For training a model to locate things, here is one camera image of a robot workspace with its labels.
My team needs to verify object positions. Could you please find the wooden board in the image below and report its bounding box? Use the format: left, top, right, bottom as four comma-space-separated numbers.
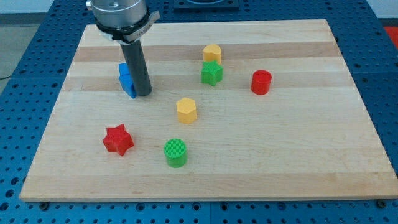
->
20, 19, 397, 202

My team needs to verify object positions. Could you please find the blue block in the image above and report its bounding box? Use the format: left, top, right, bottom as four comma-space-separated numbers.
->
118, 63, 137, 98

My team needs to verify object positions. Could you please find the green star block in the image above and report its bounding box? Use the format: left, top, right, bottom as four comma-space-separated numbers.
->
201, 60, 223, 86

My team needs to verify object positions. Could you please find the red star block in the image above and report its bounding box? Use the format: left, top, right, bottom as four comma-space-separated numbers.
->
103, 124, 134, 156

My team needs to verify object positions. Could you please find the red cylinder block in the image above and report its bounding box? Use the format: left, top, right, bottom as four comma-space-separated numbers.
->
251, 70, 272, 95

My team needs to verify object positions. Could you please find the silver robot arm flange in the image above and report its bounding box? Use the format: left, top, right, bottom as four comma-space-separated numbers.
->
86, 0, 160, 45

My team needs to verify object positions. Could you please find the green cylinder block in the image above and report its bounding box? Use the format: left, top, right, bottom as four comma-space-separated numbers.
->
164, 138, 187, 168

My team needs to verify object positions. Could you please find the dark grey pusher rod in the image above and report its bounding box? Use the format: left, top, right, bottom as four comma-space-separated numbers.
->
121, 40, 152, 96

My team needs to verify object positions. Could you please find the yellow hexagon block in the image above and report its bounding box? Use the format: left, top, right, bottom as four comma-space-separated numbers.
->
176, 98, 197, 124

